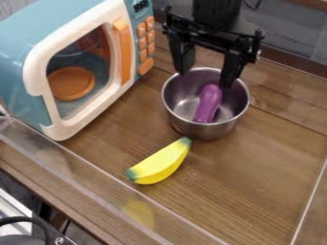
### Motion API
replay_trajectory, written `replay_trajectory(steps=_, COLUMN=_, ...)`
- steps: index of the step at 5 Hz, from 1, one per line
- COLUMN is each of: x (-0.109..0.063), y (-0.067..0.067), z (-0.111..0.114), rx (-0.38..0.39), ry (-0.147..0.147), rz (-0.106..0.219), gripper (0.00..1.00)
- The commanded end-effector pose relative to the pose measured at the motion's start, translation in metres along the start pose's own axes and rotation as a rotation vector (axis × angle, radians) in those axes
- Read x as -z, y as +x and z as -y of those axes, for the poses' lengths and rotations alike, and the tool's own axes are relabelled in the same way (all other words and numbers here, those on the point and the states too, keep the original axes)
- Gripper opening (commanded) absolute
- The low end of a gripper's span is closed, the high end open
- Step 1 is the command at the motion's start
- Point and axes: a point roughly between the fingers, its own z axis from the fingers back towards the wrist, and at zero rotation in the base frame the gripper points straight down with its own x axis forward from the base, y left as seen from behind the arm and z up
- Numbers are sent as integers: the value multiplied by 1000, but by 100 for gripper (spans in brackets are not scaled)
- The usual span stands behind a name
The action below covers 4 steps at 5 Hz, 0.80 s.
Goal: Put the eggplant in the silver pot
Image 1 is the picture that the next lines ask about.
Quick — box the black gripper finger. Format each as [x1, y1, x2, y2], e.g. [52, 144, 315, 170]
[221, 50, 246, 89]
[167, 32, 195, 76]

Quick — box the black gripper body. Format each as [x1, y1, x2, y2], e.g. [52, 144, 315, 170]
[163, 0, 265, 63]

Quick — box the purple toy eggplant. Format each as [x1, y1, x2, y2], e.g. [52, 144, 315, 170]
[194, 84, 223, 123]

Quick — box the silver metal pot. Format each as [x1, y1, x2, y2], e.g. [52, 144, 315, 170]
[162, 67, 251, 141]

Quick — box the blue toy microwave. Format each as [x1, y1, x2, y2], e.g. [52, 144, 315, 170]
[0, 0, 155, 141]

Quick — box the orange microwave turntable plate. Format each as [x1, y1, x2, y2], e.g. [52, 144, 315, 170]
[47, 66, 97, 101]

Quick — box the yellow toy banana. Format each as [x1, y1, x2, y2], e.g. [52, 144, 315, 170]
[126, 137, 193, 185]

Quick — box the clear acrylic barrier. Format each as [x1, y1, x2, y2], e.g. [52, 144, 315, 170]
[0, 116, 229, 245]

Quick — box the black cable bottom left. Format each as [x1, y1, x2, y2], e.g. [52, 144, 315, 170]
[0, 216, 48, 245]

